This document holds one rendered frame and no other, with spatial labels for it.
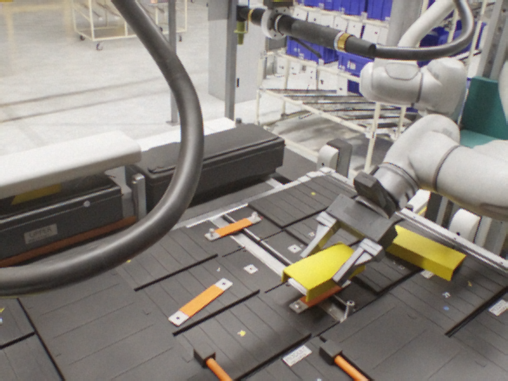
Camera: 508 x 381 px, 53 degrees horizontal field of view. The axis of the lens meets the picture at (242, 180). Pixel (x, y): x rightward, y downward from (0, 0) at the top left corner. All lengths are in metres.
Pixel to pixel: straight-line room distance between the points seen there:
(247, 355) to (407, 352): 0.27
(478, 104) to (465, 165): 1.21
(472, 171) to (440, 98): 0.81
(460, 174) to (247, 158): 0.59
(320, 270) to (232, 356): 0.23
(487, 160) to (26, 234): 0.90
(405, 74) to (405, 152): 0.74
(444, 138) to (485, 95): 1.14
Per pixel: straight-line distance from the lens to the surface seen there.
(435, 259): 1.14
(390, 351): 0.94
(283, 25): 1.34
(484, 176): 0.96
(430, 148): 1.02
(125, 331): 0.93
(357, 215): 1.00
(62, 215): 1.14
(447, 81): 1.75
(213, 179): 1.31
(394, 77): 1.74
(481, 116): 2.19
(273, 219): 1.23
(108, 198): 1.17
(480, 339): 1.04
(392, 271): 1.13
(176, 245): 1.13
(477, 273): 1.20
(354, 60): 3.50
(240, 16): 1.50
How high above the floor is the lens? 1.66
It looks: 28 degrees down
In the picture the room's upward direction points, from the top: 3 degrees clockwise
